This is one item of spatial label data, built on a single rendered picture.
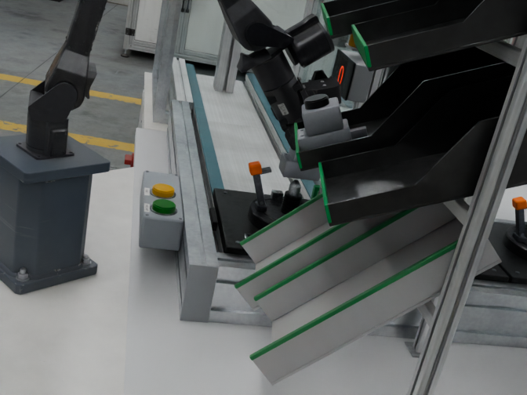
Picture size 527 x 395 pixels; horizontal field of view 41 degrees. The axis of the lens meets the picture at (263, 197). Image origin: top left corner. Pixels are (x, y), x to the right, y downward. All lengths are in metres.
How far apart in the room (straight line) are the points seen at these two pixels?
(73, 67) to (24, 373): 0.43
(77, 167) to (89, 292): 0.21
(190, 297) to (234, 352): 0.11
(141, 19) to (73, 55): 5.47
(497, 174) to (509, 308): 0.61
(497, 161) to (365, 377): 0.51
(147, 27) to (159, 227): 5.39
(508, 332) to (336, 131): 0.58
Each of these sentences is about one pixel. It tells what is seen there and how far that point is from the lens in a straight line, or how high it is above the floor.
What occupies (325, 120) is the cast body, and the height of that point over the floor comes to 1.25.
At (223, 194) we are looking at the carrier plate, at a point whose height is 0.97.
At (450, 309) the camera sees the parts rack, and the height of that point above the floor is 1.14.
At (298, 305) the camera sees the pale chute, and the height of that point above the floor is 1.02.
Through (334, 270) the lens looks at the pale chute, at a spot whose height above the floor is 1.08.
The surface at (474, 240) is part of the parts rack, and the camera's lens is 0.71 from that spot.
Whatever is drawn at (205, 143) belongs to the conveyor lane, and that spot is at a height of 0.95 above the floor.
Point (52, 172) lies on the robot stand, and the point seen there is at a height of 1.06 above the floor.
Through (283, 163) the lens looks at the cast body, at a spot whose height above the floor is 1.08.
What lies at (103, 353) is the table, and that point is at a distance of 1.03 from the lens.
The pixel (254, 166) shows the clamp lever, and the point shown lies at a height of 1.07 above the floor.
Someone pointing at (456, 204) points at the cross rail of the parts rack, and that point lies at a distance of 0.74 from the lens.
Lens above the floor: 1.47
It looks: 22 degrees down
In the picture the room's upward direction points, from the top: 12 degrees clockwise
